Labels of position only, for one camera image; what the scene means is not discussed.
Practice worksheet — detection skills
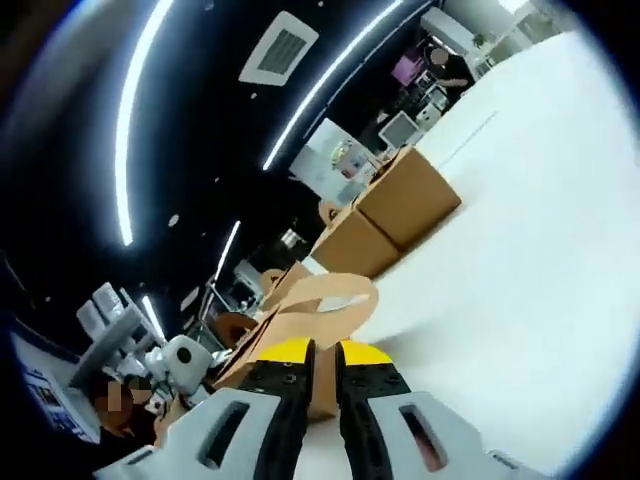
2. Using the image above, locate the ceiling light strip beside rack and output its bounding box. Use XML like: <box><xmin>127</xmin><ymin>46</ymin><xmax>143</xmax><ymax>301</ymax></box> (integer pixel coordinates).
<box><xmin>141</xmin><ymin>294</ymin><xmax>166</xmax><ymax>342</ymax></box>

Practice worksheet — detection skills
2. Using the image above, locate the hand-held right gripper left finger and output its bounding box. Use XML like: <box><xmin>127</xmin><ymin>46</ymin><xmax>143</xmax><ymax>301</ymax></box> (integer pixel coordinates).
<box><xmin>92</xmin><ymin>337</ymin><xmax>317</xmax><ymax>480</ymax></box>

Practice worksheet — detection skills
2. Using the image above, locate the wall poster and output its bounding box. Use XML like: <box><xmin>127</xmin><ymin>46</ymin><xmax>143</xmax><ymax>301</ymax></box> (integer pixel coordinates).
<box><xmin>19</xmin><ymin>349</ymin><xmax>87</xmax><ymax>437</ymax></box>

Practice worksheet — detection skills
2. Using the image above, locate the white office chair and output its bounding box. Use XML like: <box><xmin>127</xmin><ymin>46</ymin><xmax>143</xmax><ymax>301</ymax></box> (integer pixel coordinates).
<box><xmin>378</xmin><ymin>110</ymin><xmax>426</xmax><ymax>149</ymax></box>

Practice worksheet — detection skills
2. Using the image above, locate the long curved ceiling light strip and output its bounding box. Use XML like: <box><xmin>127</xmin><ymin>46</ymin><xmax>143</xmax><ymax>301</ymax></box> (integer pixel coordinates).
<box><xmin>262</xmin><ymin>0</ymin><xmax>406</xmax><ymax>171</ymax></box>

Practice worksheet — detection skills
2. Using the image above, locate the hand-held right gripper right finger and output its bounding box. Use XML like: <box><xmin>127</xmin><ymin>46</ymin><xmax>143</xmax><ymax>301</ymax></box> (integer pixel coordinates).
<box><xmin>333</xmin><ymin>338</ymin><xmax>551</xmax><ymax>480</ymax></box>

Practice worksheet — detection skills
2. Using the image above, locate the purple screen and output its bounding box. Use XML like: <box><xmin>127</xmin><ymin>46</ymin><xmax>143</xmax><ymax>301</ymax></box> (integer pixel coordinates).
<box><xmin>390</xmin><ymin>52</ymin><xmax>426</xmax><ymax>89</ymax></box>

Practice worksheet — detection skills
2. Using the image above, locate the white display stand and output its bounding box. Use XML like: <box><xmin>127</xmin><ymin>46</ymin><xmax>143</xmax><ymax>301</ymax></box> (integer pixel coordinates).
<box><xmin>289</xmin><ymin>117</ymin><xmax>381</xmax><ymax>206</ymax></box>

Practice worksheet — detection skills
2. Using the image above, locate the brown paper box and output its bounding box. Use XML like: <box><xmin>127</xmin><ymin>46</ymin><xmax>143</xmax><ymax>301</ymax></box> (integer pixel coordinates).
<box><xmin>212</xmin><ymin>272</ymin><xmax>380</xmax><ymax>424</ymax></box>
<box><xmin>259</xmin><ymin>264</ymin><xmax>314</xmax><ymax>309</ymax></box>
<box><xmin>309</xmin><ymin>199</ymin><xmax>401</xmax><ymax>281</ymax></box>
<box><xmin>357</xmin><ymin>146</ymin><xmax>462</xmax><ymax>251</ymax></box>

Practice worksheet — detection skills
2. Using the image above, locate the white shelf rack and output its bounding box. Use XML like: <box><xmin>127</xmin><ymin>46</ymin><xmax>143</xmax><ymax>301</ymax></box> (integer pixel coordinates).
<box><xmin>74</xmin><ymin>282</ymin><xmax>167</xmax><ymax>391</ymax></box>

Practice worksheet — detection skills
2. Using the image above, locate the short ceiling light strip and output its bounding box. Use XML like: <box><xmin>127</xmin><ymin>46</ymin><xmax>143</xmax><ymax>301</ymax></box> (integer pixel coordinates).
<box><xmin>212</xmin><ymin>219</ymin><xmax>242</xmax><ymax>286</ymax></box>

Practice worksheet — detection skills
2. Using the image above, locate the white ceiling air vent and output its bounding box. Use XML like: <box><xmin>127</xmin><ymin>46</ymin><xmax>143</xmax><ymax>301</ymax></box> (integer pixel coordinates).
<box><xmin>238</xmin><ymin>10</ymin><xmax>320</xmax><ymax>87</ymax></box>

